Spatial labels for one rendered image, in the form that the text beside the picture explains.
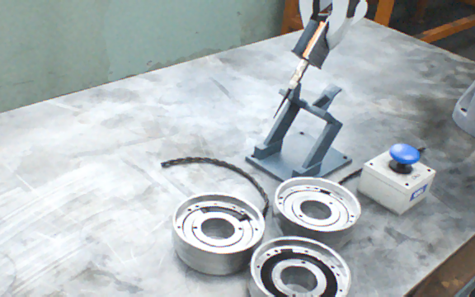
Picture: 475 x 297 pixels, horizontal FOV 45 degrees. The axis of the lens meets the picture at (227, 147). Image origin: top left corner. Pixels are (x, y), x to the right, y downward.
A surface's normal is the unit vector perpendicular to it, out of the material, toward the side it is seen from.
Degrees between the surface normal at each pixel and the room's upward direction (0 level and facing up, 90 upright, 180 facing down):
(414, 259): 0
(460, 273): 0
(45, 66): 90
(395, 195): 90
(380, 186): 90
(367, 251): 0
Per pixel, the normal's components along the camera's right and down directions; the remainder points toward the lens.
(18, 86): 0.68, 0.45
